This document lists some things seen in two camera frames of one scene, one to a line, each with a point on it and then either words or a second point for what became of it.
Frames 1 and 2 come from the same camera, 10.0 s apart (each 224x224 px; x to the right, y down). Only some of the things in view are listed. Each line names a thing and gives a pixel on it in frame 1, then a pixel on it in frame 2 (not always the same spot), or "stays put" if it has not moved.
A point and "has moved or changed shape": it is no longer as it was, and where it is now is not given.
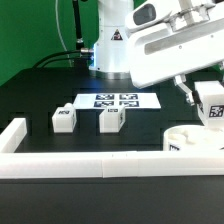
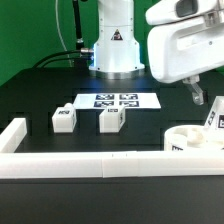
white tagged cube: x=210 y=95 has moved or changed shape
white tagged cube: x=64 y=119 stays put
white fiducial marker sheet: x=108 y=100 stays put
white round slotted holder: x=193 y=138 stays put
